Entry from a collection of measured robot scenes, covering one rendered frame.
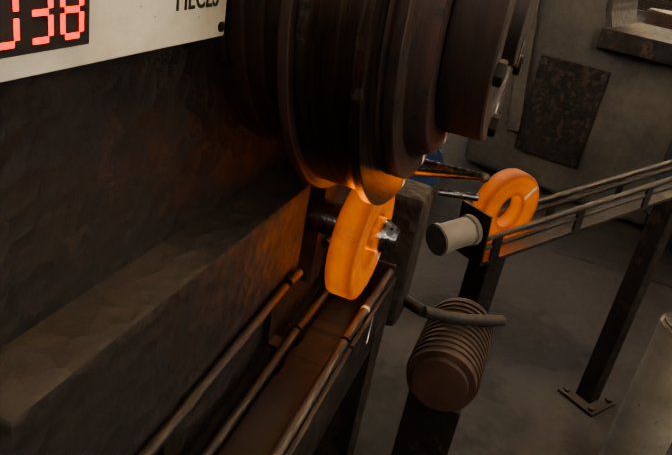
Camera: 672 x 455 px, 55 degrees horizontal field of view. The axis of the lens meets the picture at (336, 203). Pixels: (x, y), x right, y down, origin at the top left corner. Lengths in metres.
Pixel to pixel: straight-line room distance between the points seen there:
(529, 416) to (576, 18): 2.05
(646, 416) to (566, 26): 2.22
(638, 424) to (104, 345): 1.30
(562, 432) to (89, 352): 1.61
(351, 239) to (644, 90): 2.72
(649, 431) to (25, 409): 1.36
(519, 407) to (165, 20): 1.65
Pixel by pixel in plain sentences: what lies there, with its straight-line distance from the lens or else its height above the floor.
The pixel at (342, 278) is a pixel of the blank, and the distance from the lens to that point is 0.75.
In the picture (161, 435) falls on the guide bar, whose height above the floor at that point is 0.74.
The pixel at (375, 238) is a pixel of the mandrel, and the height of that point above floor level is 0.83.
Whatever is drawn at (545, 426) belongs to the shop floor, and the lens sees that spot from 1.94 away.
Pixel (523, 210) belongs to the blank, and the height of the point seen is 0.71.
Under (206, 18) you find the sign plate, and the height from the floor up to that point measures 1.08.
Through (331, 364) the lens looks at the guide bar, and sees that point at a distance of 0.75.
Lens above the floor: 1.17
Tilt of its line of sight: 24 degrees down
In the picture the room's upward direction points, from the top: 11 degrees clockwise
